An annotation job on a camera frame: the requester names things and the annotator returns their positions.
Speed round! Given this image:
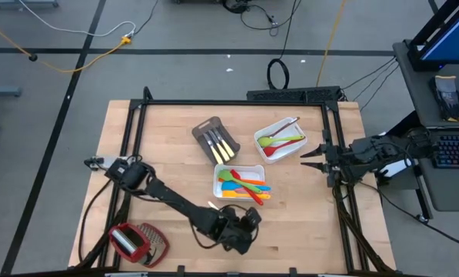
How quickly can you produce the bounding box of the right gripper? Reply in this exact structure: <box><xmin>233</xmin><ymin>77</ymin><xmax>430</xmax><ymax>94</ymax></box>
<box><xmin>299</xmin><ymin>130</ymin><xmax>356</xmax><ymax>188</ymax></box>

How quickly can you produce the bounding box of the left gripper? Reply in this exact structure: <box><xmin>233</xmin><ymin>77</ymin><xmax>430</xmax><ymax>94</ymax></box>
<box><xmin>213</xmin><ymin>208</ymin><xmax>261</xmax><ymax>255</ymax></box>

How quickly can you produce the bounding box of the yellow silicone spatula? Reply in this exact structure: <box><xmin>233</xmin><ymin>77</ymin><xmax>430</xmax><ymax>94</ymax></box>
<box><xmin>221</xmin><ymin>189</ymin><xmax>272</xmax><ymax>201</ymax></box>

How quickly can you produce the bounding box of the red silicone spatula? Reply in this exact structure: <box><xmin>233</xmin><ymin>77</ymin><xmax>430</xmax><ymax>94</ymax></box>
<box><xmin>229</xmin><ymin>169</ymin><xmax>265</xmax><ymax>206</ymax></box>

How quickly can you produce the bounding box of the thin brown utensil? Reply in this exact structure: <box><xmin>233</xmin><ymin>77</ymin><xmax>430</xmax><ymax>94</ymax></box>
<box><xmin>268</xmin><ymin>116</ymin><xmax>302</xmax><ymax>139</ymax></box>

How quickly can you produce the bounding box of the blue silicone spatula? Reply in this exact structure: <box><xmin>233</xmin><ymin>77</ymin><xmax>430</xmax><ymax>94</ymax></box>
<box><xmin>221</xmin><ymin>181</ymin><xmax>272</xmax><ymax>192</ymax></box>

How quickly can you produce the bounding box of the orange silicone spatula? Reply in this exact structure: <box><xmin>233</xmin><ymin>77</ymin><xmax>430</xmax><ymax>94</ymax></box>
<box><xmin>218</xmin><ymin>176</ymin><xmax>267</xmax><ymax>187</ymax></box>

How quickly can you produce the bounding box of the white plastic bin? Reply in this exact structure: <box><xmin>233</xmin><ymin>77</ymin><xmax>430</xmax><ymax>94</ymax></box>
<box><xmin>253</xmin><ymin>116</ymin><xmax>308</xmax><ymax>165</ymax></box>
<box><xmin>211</xmin><ymin>163</ymin><xmax>266</xmax><ymax>202</ymax></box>

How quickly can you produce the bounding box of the red metal box grater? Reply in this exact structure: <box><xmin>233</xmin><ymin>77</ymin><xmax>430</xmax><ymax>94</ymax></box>
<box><xmin>108</xmin><ymin>222</ymin><xmax>171</xmax><ymax>269</ymax></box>

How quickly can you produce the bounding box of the white paper sheet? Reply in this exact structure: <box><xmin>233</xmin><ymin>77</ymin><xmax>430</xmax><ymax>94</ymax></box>
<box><xmin>366</xmin><ymin>132</ymin><xmax>414</xmax><ymax>179</ymax></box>

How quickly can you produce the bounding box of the grey translucent plastic bin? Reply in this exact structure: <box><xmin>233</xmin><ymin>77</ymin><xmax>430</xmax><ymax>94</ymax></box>
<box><xmin>191</xmin><ymin>115</ymin><xmax>241</xmax><ymax>167</ymax></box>

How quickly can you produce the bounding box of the black computer desk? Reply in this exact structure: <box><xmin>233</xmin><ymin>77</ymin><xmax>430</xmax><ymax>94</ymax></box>
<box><xmin>368</xmin><ymin>38</ymin><xmax>459</xmax><ymax>225</ymax></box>

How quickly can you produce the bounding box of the black backlit keyboard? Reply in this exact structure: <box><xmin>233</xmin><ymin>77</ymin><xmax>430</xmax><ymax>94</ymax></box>
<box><xmin>432</xmin><ymin>132</ymin><xmax>459</xmax><ymax>169</ymax></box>

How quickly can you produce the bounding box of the black grey work glove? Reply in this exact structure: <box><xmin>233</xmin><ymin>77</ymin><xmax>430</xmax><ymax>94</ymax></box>
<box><xmin>428</xmin><ymin>75</ymin><xmax>459</xmax><ymax>123</ymax></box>

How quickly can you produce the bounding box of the computer monitor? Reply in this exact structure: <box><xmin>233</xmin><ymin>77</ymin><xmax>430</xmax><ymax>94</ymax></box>
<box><xmin>407</xmin><ymin>0</ymin><xmax>459</xmax><ymax>73</ymax></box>

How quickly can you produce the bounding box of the grey cart base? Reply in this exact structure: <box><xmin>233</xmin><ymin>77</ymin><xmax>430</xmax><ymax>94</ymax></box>
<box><xmin>0</xmin><ymin>85</ymin><xmax>22</xmax><ymax>97</ymax></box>

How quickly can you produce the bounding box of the thin black cable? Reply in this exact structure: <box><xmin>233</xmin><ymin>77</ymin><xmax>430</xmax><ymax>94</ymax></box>
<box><xmin>340</xmin><ymin>56</ymin><xmax>398</xmax><ymax>92</ymax></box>
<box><xmin>360</xmin><ymin>65</ymin><xmax>401</xmax><ymax>113</ymax></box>

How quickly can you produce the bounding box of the coiled black cable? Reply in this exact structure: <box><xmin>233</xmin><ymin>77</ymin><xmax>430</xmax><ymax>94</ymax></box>
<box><xmin>266</xmin><ymin>0</ymin><xmax>303</xmax><ymax>91</ymax></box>

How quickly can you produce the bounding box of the black aluminium table frame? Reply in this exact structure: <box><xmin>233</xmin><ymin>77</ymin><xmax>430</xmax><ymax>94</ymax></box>
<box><xmin>68</xmin><ymin>86</ymin><xmax>397</xmax><ymax>277</ymax></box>

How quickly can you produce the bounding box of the yellow hanging cable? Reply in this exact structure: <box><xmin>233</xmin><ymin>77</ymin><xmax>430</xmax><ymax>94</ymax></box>
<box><xmin>315</xmin><ymin>0</ymin><xmax>348</xmax><ymax>88</ymax></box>

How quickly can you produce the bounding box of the black floor cable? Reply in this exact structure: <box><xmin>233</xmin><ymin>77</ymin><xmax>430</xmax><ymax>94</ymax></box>
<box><xmin>361</xmin><ymin>182</ymin><xmax>459</xmax><ymax>252</ymax></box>

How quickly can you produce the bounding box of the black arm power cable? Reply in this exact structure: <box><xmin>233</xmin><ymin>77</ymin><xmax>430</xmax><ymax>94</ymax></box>
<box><xmin>78</xmin><ymin>179</ymin><xmax>115</xmax><ymax>266</ymax></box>

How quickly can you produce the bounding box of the black cable tangle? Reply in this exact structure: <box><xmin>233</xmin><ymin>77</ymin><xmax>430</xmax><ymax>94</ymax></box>
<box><xmin>221</xmin><ymin>0</ymin><xmax>280</xmax><ymax>38</ymax></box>

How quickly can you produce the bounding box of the yellow floor extension cable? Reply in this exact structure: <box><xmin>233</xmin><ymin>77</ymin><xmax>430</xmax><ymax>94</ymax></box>
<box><xmin>0</xmin><ymin>15</ymin><xmax>133</xmax><ymax>74</ymax></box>

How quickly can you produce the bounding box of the white floor cable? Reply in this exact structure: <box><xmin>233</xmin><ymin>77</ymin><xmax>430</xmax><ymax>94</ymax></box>
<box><xmin>17</xmin><ymin>0</ymin><xmax>138</xmax><ymax>38</ymax></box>

